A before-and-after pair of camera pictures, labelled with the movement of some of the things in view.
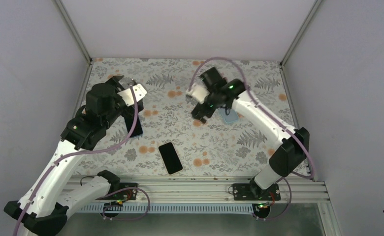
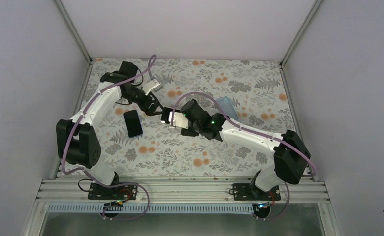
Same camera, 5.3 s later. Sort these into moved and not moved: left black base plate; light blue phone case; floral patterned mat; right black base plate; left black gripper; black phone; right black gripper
Moved: right black gripper; left black gripper
Not moved: left black base plate; light blue phone case; right black base plate; black phone; floral patterned mat
